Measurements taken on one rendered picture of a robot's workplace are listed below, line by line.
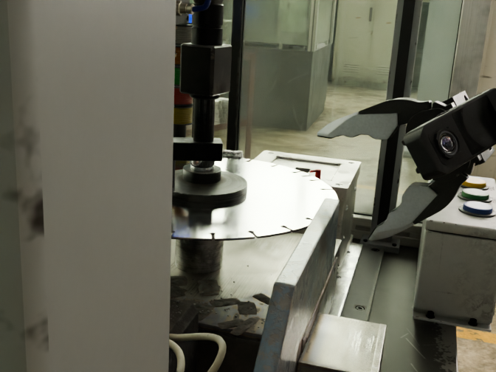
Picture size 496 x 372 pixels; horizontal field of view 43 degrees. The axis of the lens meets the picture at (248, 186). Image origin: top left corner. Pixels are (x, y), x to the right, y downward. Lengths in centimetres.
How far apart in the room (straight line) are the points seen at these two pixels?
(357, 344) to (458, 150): 27
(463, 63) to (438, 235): 35
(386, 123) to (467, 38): 51
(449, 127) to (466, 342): 201
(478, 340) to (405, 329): 165
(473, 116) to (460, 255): 36
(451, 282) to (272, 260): 26
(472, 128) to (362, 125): 12
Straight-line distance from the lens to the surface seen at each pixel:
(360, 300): 97
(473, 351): 248
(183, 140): 68
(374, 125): 65
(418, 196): 65
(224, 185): 75
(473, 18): 114
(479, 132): 59
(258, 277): 78
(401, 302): 100
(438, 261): 92
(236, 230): 64
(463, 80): 115
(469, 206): 96
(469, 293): 94
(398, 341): 89
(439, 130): 56
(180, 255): 79
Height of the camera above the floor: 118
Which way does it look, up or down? 17 degrees down
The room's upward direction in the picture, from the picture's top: 3 degrees clockwise
